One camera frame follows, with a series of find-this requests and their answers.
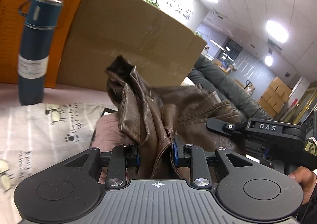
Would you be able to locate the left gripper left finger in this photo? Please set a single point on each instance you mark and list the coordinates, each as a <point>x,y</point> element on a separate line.
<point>117,161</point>

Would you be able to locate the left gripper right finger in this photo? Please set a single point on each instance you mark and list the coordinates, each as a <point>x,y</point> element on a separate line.
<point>192,157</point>

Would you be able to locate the pink knitted sweater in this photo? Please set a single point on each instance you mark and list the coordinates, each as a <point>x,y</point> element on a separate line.
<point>107,134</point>

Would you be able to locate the brown leather garment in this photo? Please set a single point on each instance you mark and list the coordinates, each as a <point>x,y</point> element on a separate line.
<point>153,116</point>

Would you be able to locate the person's right hand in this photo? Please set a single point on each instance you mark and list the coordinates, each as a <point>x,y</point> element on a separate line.
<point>307,179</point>

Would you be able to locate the dark grey puffer jacket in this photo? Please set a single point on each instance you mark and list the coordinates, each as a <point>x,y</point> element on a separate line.
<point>212,78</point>

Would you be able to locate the printed beige bed sheet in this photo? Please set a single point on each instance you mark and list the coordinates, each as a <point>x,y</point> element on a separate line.
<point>35,137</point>

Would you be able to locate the large brown cardboard box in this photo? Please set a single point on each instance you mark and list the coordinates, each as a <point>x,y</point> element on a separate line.
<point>161,48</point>

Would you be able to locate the dark blue thermos bottle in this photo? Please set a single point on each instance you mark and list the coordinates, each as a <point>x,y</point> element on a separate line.
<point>37,50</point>

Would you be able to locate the orange box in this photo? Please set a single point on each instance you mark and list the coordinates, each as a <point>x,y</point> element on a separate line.
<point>12,24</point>

